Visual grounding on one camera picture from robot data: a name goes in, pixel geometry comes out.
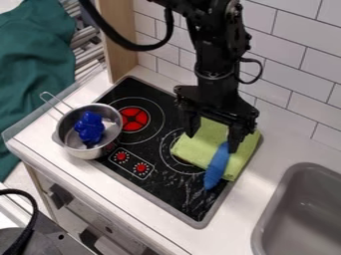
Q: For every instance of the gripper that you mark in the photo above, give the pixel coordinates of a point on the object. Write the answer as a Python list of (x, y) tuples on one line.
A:
[(217, 98)]

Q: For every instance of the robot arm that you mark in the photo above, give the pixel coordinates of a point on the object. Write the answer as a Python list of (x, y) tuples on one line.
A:
[(217, 40)]

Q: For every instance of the toy stove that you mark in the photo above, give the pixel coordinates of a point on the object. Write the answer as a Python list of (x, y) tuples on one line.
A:
[(171, 147)]

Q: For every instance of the blue toy blueberry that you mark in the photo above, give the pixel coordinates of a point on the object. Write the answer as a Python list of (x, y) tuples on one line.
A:
[(90, 127)]

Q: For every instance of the silver pot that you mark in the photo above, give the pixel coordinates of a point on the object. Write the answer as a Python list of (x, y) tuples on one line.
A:
[(86, 127)]

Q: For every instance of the blue tool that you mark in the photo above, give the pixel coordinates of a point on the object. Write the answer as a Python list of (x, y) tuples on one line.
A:
[(216, 166)]

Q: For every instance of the toy sink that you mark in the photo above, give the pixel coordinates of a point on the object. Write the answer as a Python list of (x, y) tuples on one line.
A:
[(298, 212)]

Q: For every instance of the dark green cloth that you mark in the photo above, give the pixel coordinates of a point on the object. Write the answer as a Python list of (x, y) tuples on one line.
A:
[(31, 73)]

